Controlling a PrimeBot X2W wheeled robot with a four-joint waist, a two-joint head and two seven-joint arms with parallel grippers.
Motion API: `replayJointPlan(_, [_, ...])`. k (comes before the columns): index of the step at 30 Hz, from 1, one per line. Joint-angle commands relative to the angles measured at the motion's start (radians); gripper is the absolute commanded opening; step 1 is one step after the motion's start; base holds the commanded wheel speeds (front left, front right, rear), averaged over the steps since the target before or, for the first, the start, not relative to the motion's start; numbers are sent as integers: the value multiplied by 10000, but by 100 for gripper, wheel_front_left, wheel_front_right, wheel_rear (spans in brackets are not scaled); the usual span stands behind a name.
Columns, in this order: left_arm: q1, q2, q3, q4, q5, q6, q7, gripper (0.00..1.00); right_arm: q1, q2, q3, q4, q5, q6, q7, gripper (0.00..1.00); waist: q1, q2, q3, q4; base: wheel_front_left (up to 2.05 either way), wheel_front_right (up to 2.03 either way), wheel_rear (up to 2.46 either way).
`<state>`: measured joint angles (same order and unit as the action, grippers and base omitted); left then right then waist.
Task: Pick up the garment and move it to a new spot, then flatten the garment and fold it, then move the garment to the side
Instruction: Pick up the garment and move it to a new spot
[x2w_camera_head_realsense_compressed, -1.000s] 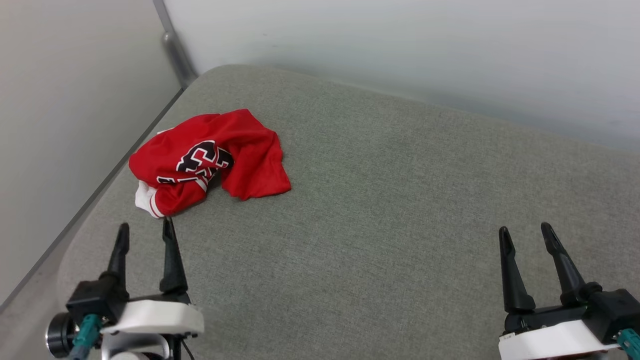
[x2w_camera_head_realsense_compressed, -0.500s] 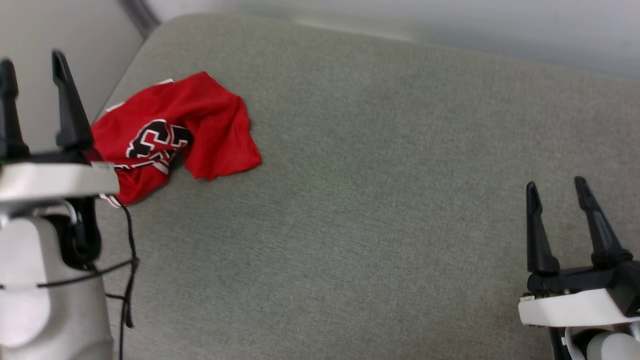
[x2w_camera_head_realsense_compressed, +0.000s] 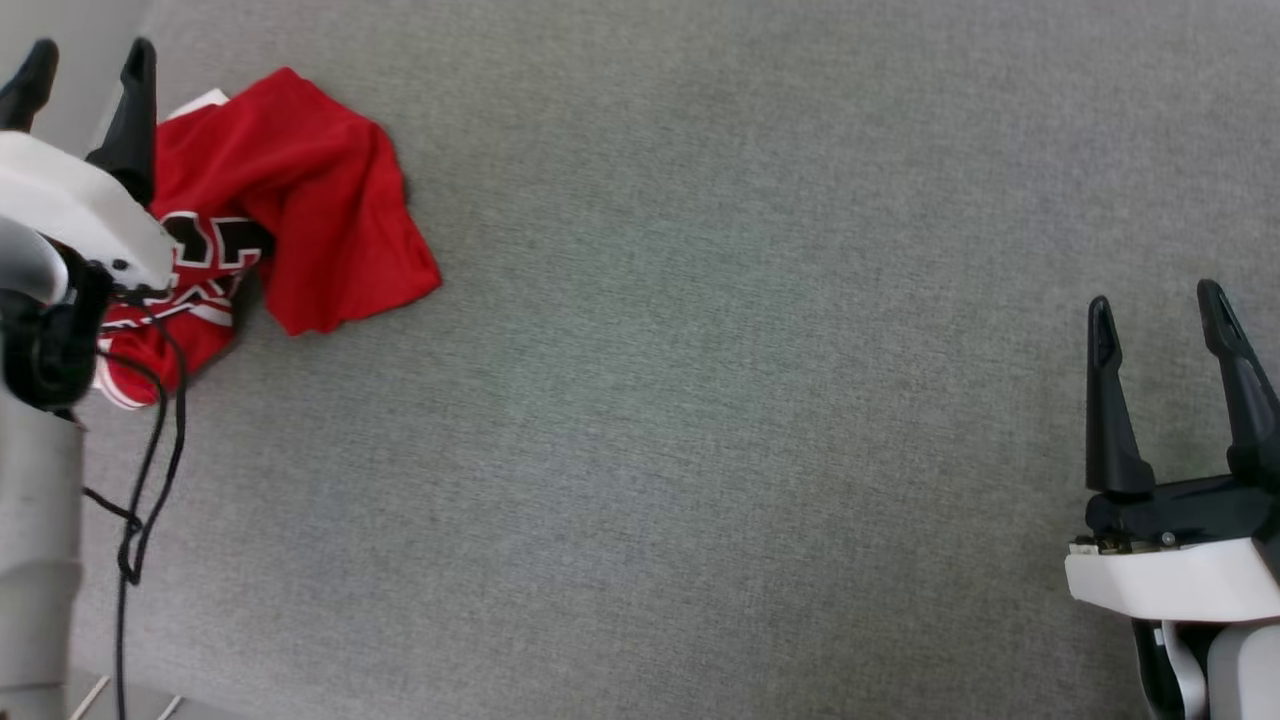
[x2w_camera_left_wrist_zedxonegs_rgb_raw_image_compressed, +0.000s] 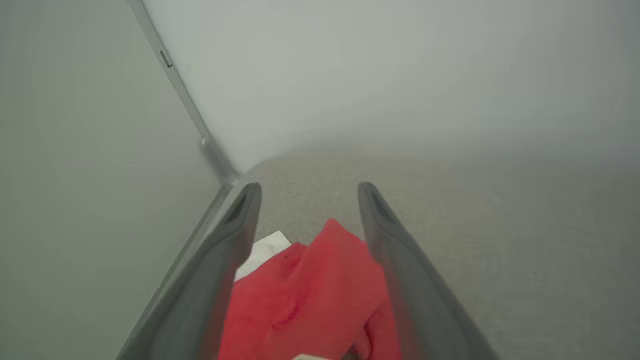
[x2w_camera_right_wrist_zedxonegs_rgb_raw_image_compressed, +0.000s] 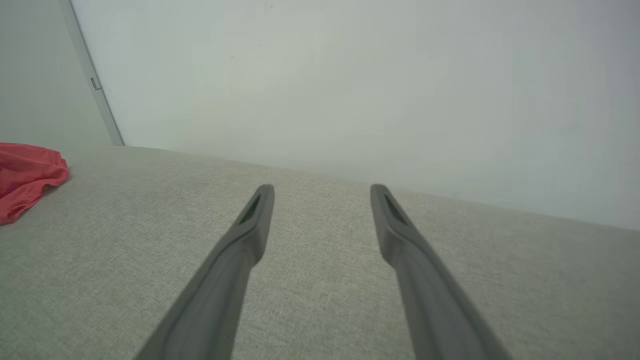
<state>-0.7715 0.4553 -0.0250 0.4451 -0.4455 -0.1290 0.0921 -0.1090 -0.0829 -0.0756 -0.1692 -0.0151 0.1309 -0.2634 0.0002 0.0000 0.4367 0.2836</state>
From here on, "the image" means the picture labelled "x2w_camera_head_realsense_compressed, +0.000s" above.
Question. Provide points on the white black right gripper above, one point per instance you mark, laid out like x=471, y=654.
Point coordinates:
x=1180, y=575

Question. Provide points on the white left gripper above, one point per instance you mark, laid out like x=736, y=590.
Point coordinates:
x=80, y=205

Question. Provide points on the red basketball jersey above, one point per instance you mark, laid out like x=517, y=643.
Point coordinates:
x=320, y=200

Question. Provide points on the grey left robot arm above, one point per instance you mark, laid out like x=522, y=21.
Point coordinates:
x=35, y=520

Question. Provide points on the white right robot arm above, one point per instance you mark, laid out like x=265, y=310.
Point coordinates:
x=1240, y=670

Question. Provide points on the grey fabric sofa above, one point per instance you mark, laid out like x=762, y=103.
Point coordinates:
x=700, y=400

